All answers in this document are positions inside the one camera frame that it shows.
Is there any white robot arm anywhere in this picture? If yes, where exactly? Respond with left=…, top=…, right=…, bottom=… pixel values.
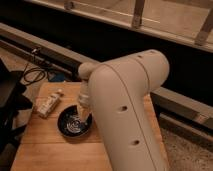
left=78, top=49, right=169, bottom=171

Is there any black ceramic bowl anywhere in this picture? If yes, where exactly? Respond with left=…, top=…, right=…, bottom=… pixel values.
left=57, top=105, right=93, bottom=137

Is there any grey metal rail beam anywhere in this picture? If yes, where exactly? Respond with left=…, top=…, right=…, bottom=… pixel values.
left=0, top=23, right=213, bottom=132

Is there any white tube package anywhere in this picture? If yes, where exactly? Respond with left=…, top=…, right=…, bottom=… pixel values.
left=37, top=89, right=63, bottom=118

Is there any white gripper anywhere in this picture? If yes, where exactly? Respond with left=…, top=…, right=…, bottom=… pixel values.
left=77, top=80, right=90, bottom=122

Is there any blue object on floor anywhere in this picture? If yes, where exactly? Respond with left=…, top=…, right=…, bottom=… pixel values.
left=49, top=73, right=65, bottom=82

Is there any black chair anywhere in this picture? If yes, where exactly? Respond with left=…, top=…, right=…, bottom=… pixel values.
left=0, top=59, right=32, bottom=171

